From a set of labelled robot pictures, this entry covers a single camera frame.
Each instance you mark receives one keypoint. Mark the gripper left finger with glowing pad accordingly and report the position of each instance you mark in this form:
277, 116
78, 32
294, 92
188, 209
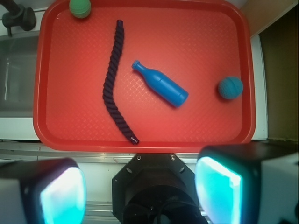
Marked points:
42, 192

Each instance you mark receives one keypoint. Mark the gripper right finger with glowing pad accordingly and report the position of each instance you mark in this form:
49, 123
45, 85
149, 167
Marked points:
253, 183

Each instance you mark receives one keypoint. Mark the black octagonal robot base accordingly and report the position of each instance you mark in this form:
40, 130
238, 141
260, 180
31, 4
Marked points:
155, 189

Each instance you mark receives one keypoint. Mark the blue knitted ball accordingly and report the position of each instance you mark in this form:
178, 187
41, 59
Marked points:
230, 88

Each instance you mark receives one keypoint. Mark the blue plastic bottle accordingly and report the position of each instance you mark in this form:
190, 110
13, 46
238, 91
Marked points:
162, 85

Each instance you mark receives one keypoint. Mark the metal sink basin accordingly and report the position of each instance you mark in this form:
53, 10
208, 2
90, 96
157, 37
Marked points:
17, 76

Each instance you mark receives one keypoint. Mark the red plastic tray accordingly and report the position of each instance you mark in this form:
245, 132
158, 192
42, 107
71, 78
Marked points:
88, 98

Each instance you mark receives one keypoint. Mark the green knitted ball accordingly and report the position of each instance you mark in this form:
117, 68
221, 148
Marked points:
80, 8

